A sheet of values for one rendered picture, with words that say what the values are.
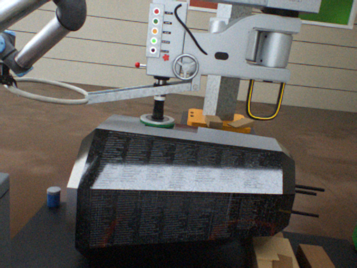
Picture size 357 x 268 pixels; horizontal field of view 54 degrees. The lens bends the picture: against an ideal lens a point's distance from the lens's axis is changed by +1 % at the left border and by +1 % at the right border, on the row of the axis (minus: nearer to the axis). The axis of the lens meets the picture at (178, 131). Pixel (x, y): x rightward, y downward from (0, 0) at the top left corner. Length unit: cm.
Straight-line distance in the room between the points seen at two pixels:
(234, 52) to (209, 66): 16
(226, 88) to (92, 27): 575
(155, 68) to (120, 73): 616
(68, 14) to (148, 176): 86
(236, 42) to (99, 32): 628
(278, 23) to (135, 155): 109
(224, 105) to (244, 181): 105
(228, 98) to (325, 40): 626
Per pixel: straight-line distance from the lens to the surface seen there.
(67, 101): 201
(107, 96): 211
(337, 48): 903
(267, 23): 213
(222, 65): 207
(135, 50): 809
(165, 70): 202
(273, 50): 216
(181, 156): 187
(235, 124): 271
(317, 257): 260
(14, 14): 137
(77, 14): 151
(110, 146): 191
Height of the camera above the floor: 144
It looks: 16 degrees down
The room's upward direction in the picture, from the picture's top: 7 degrees clockwise
